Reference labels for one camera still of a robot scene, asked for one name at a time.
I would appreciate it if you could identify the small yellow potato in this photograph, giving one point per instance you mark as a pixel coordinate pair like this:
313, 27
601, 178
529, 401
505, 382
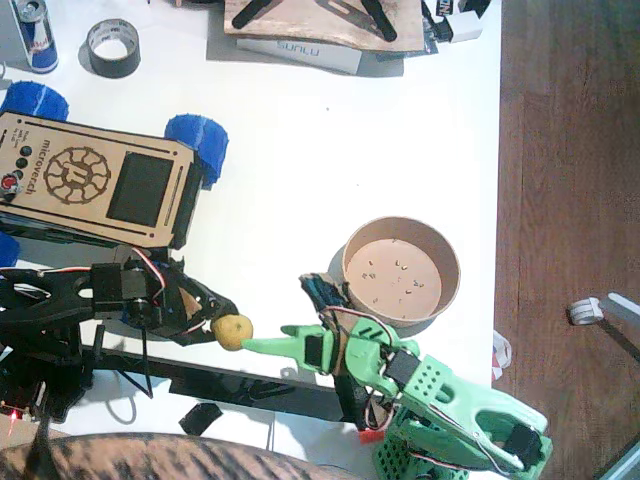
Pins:
232, 332

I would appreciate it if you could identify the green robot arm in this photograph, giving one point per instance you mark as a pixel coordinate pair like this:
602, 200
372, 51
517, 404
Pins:
475, 405

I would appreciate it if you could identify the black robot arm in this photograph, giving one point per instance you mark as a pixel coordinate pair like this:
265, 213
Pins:
45, 295

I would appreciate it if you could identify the round cardboard bowl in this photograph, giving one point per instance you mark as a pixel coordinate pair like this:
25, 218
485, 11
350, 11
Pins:
400, 270

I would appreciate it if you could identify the black flat plastic piece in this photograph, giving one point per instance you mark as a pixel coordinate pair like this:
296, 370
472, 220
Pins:
200, 417

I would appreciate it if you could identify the brown striped fabric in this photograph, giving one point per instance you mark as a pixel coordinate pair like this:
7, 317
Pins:
150, 457

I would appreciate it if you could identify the red white plastic bag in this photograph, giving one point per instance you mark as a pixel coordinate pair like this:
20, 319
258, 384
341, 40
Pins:
501, 355

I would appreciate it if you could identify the wooden microrover chassis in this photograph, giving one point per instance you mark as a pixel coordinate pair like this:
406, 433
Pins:
140, 142

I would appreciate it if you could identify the black tape roll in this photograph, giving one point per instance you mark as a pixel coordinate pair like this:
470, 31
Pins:
115, 67

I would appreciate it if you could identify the red bull drink can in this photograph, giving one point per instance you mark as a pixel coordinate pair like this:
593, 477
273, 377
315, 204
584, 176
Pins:
37, 40

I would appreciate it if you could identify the white sunlu box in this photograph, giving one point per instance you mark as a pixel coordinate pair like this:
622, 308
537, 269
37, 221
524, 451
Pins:
300, 52

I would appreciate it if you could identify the white furniture bar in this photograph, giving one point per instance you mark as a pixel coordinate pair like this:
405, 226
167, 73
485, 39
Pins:
625, 305

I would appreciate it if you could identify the brown wooden board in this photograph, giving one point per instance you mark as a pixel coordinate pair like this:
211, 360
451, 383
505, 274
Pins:
310, 30

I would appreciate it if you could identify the black flat strip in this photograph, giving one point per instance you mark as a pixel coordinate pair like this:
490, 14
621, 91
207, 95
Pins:
380, 20
252, 12

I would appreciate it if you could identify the black labelled package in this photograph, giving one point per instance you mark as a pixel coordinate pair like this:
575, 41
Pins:
435, 30

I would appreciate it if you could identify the small white box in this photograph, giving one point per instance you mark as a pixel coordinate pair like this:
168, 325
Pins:
465, 27

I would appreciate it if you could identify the small metal bracket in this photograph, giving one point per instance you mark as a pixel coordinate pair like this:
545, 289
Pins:
307, 378
287, 374

